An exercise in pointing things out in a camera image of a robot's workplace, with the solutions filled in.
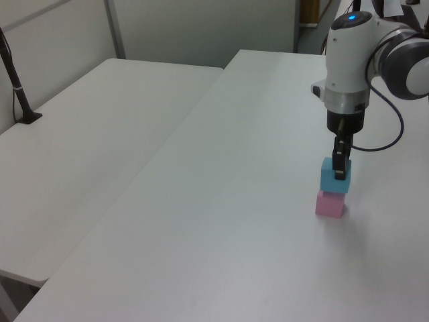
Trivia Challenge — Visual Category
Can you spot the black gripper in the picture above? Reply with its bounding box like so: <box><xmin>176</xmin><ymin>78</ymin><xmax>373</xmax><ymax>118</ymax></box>
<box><xmin>326</xmin><ymin>109</ymin><xmax>366</xmax><ymax>181</ymax></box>

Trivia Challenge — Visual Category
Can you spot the pink cube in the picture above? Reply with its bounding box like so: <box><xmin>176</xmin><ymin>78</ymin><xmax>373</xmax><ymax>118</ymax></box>
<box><xmin>314</xmin><ymin>190</ymin><xmax>346</xmax><ymax>217</ymax></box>

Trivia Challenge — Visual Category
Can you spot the brown wooden board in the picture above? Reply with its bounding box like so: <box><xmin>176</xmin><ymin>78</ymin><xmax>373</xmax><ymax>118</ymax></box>
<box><xmin>300</xmin><ymin>0</ymin><xmax>333</xmax><ymax>25</ymax></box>

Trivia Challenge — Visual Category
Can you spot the blue cube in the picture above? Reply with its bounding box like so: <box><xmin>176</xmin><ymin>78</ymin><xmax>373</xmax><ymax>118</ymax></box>
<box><xmin>320</xmin><ymin>157</ymin><xmax>353</xmax><ymax>195</ymax></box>

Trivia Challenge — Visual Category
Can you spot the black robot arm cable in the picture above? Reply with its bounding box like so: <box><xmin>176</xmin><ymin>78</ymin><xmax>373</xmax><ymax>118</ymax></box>
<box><xmin>351</xmin><ymin>32</ymin><xmax>405</xmax><ymax>152</ymax></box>

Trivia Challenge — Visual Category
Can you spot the black camera pole stand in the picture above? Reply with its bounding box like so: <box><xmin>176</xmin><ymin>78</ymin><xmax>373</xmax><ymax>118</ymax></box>
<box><xmin>0</xmin><ymin>26</ymin><xmax>44</xmax><ymax>125</ymax></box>

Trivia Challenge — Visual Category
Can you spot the grey metal partition post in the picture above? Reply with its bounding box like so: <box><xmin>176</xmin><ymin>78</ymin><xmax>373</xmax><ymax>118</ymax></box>
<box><xmin>293</xmin><ymin>0</ymin><xmax>302</xmax><ymax>54</ymax></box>
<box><xmin>103</xmin><ymin>0</ymin><xmax>127</xmax><ymax>60</ymax></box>

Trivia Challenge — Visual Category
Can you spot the white side table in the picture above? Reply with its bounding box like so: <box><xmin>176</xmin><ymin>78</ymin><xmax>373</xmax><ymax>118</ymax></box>
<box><xmin>0</xmin><ymin>58</ymin><xmax>225</xmax><ymax>288</ymax></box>

